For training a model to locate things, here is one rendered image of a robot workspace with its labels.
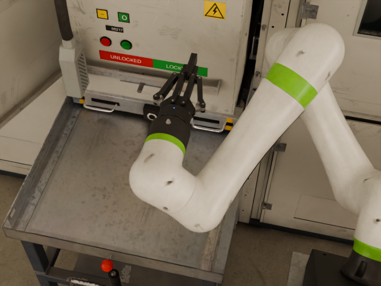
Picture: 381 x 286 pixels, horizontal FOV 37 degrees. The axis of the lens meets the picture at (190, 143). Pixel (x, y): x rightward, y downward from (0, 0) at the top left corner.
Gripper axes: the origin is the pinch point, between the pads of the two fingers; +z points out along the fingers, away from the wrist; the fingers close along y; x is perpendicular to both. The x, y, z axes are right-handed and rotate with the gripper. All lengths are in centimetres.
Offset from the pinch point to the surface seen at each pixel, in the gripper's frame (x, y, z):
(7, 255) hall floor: -123, -78, -6
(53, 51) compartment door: -30, -53, 27
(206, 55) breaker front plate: -8.2, 1.4, 13.5
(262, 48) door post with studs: -20.3, 15.1, 33.8
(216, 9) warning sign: 7.9, 3.3, 13.5
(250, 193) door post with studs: -99, 19, 33
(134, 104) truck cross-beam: -31.8, -20.5, 12.3
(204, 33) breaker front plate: -0.4, 0.5, 13.5
